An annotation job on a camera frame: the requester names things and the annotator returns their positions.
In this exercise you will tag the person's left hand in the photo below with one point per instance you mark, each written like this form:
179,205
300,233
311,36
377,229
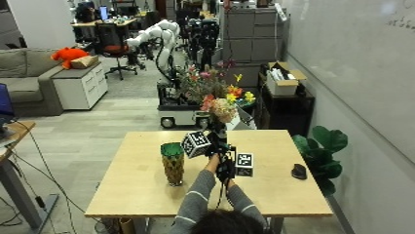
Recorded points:
217,147

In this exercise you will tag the person's right hand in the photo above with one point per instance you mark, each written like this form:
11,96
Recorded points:
225,165

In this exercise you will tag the artificial pink and cream flower stem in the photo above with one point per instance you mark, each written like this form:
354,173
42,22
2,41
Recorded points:
224,109

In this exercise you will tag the white marker cube on right glove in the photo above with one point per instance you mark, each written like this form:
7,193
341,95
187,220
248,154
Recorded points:
245,164

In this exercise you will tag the white marker cube on glove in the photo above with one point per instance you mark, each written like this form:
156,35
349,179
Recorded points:
245,164
197,144

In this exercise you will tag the white marker cube on left glove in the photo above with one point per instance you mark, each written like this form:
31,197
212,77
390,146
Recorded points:
197,144

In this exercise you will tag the white wheeled cart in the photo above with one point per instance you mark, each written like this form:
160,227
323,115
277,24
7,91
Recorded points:
180,113

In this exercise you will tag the green and gold glass vase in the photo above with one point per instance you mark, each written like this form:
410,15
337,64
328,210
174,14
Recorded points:
174,162

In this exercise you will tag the yellow and orange artificial flowers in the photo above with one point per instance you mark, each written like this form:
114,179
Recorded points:
240,94

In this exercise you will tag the bunch of mixed artificial flowers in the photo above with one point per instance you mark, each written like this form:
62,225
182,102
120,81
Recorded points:
201,83

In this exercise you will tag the black storage cabinet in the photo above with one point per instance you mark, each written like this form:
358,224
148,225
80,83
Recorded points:
285,110

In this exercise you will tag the small black device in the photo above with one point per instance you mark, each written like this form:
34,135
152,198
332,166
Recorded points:
300,171

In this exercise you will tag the green potted leafy plant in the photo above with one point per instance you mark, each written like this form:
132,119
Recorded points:
323,152

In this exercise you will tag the open cardboard box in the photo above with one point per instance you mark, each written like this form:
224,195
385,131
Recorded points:
284,83

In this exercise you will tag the black robot equipment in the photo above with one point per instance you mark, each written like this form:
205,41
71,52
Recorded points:
203,39

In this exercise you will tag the grey filing cabinets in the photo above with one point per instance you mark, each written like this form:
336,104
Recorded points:
253,34

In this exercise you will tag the cardboard tube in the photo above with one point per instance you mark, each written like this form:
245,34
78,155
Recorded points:
127,226

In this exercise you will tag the white drawer cabinet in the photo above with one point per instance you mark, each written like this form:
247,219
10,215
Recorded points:
82,86

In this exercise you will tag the black and red office chair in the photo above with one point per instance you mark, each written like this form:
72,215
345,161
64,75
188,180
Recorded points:
114,45

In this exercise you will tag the brown paper bag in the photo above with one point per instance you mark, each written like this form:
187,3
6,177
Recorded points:
84,61

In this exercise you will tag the whiteboard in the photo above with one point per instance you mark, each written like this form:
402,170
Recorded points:
368,65

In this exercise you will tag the orange plush toy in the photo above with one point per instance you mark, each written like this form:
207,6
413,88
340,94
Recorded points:
67,55

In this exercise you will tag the wooden office desk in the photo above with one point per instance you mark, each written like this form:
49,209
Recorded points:
104,23

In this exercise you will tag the computer monitor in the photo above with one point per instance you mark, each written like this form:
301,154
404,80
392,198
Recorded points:
104,13

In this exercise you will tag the wooden standing desk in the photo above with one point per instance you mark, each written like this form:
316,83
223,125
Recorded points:
15,169

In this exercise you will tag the grey sofa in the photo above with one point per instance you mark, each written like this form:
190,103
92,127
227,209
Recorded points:
25,78

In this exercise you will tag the blue laptop screen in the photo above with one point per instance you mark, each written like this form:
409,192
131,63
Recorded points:
6,100

